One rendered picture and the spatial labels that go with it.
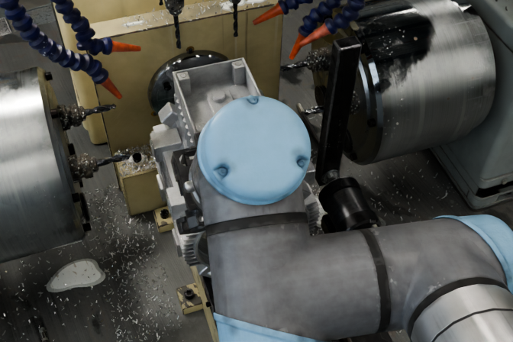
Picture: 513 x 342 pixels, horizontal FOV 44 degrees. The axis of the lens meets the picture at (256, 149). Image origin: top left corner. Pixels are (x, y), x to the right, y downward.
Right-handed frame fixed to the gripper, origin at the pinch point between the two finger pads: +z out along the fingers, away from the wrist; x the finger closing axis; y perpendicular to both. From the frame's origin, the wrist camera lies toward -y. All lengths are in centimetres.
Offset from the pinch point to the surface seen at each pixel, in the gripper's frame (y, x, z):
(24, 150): 14.7, 18.9, 2.2
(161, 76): 24.9, -1.0, 17.1
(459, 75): 11.2, -40.0, 3.1
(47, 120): 17.7, 15.5, 2.4
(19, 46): 54, 22, 64
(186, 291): -7.1, 3.0, 25.6
